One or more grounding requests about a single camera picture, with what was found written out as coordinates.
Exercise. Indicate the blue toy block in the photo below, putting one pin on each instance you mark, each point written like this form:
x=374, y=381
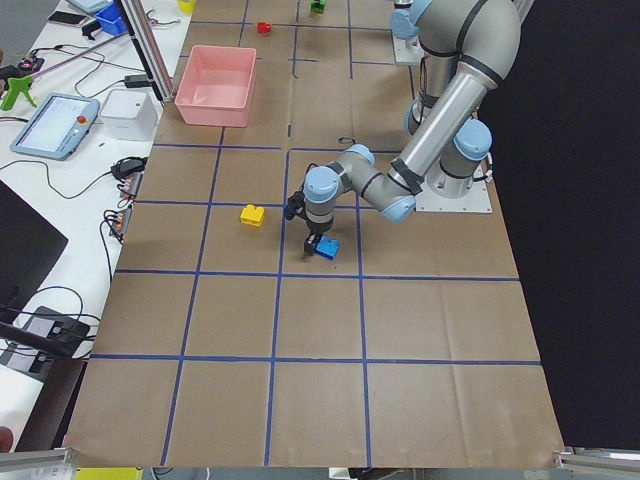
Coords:
x=327, y=248

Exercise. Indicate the green toy block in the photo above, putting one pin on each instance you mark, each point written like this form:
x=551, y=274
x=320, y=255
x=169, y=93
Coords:
x=318, y=6

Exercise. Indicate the teach pendant tablet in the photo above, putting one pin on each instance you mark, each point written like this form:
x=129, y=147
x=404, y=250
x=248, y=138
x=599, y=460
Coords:
x=57, y=127

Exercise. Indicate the black power adapter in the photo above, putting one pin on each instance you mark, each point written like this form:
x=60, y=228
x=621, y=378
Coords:
x=136, y=81

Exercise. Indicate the red toy block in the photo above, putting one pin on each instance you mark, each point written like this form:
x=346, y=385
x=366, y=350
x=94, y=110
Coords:
x=264, y=28

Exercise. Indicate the aluminium frame post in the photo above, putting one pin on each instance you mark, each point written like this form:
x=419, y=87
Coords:
x=141, y=34

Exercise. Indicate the green plastic clamp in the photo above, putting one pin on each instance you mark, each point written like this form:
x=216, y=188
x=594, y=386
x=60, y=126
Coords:
x=17, y=87

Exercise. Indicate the blue storage bin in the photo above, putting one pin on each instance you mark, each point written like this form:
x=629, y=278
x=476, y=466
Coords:
x=110, y=20

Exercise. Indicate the brown paper table cover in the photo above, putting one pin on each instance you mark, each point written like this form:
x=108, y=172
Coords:
x=223, y=344

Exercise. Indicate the black monitor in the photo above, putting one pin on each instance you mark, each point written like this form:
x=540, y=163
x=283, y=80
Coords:
x=30, y=248

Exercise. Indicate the white cube device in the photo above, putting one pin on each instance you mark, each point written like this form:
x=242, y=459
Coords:
x=129, y=115

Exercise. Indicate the yellow tape roll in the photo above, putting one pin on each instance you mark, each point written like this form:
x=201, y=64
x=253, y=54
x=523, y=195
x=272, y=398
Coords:
x=186, y=6

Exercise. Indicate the black smartphone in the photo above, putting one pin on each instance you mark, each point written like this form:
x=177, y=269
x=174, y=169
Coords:
x=67, y=18

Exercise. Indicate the grabber reach tool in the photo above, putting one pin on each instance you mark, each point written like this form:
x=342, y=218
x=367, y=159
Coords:
x=76, y=56

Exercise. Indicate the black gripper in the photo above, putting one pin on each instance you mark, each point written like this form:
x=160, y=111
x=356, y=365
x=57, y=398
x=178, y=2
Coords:
x=317, y=229

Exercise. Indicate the pink plastic box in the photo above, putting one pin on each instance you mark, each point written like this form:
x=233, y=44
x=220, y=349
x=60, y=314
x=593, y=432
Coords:
x=217, y=86

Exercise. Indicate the yellow toy block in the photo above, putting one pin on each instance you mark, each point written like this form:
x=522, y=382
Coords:
x=253, y=215

